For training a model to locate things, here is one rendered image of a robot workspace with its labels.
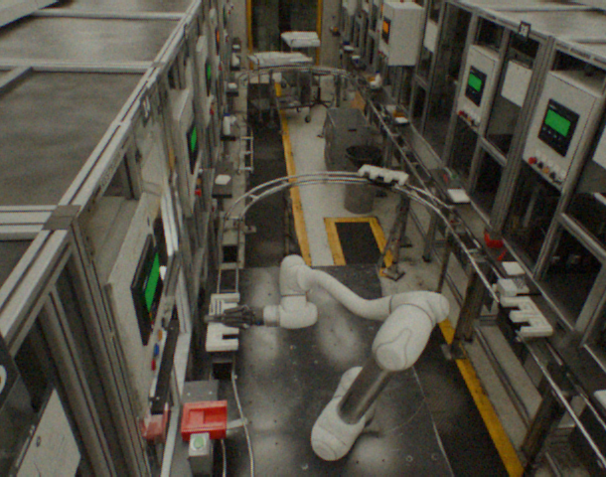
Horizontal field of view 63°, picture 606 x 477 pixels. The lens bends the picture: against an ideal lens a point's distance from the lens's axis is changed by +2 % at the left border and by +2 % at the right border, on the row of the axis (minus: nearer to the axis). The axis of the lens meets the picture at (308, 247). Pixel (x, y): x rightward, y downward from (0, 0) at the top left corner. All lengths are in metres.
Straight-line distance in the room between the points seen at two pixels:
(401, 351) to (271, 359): 1.12
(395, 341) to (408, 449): 0.83
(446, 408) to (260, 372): 1.33
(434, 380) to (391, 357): 1.93
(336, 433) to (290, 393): 0.48
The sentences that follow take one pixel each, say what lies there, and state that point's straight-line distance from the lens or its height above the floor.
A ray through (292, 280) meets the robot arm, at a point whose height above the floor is 1.30.
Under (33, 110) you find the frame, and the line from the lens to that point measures 1.63.
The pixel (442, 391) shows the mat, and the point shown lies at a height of 0.01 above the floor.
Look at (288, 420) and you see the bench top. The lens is 2.24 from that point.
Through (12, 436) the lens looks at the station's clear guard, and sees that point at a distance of 0.84.
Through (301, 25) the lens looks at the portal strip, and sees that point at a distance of 9.96.
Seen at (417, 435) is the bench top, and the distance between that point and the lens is 2.27.
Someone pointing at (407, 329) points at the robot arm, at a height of 1.49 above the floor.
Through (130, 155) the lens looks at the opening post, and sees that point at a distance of 1.40.
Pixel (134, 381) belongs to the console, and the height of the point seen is 1.52.
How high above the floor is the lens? 2.49
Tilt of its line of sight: 34 degrees down
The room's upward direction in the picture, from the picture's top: 2 degrees clockwise
